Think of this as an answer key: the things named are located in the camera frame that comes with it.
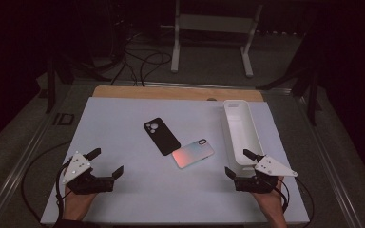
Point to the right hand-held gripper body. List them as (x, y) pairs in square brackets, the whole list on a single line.
[(256, 185)]

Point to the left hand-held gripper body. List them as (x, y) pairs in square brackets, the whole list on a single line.
[(88, 185)]

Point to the white plastic bin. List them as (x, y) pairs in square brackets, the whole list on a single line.
[(242, 133)]

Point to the iridescent phone case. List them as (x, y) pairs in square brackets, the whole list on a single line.
[(192, 153)]

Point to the black phone case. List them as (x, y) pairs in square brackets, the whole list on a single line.
[(163, 137)]

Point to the person's left hand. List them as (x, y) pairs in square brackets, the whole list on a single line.
[(76, 205)]

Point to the person's right hand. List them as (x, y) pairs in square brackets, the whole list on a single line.
[(272, 204)]

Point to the white table board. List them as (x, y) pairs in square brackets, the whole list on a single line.
[(133, 196)]

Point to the black stand legs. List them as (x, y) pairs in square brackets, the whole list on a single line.
[(312, 101), (50, 91)]

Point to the wooden table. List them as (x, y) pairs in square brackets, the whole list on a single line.
[(171, 93)]

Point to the white metal stand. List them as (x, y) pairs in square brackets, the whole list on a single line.
[(215, 23)]

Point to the metal floor rail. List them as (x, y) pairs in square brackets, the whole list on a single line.
[(15, 177), (329, 164)]

